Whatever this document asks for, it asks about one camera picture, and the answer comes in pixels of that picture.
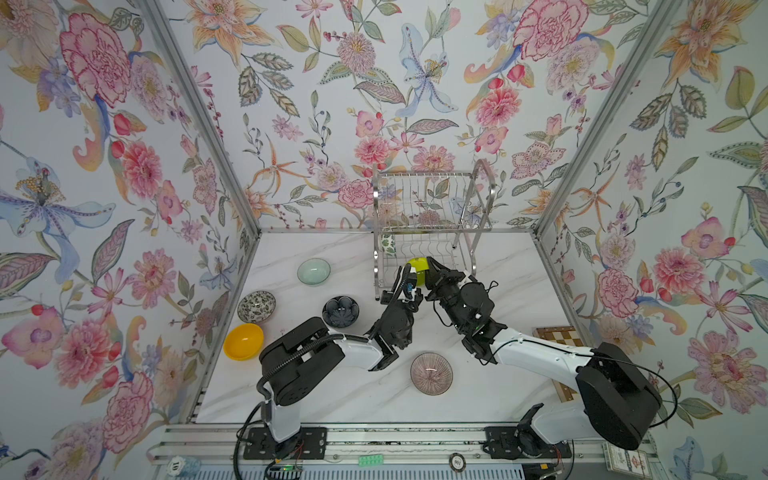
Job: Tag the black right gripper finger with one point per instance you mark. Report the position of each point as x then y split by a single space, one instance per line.
436 291
437 272

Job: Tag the black white patterned bowl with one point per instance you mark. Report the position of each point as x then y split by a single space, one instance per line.
256 307

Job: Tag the green leaf pattern bowl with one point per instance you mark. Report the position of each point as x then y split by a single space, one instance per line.
388 245

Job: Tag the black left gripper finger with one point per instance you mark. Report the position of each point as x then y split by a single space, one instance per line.
405 282
387 297

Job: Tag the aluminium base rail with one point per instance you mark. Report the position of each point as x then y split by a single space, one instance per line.
345 443

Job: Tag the silver wire dish rack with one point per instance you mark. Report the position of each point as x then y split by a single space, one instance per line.
437 214

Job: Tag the lime green plastic bowl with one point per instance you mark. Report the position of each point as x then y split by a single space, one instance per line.
420 266

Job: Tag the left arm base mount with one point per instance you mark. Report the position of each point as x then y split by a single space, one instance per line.
308 443

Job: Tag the printed label card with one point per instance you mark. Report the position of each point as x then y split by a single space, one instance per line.
633 463

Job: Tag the green connector block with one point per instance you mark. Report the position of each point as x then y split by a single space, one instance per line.
368 461

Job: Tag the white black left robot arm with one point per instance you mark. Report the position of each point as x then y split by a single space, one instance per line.
296 363

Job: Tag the dark blue floral bowl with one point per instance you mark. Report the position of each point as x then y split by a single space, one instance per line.
340 312

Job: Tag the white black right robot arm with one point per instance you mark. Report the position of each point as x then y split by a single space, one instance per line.
616 401

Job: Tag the pink striped bowl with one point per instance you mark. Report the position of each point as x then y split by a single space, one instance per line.
431 374

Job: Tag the yellow plastic bowl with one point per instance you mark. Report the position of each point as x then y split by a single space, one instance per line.
244 342

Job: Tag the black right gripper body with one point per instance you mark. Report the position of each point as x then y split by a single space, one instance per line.
452 302

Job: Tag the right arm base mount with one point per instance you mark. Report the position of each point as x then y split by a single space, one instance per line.
513 443

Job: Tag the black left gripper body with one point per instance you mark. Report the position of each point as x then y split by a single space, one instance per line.
404 313

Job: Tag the pale green celadon bowl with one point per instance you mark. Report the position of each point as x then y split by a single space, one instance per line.
314 271

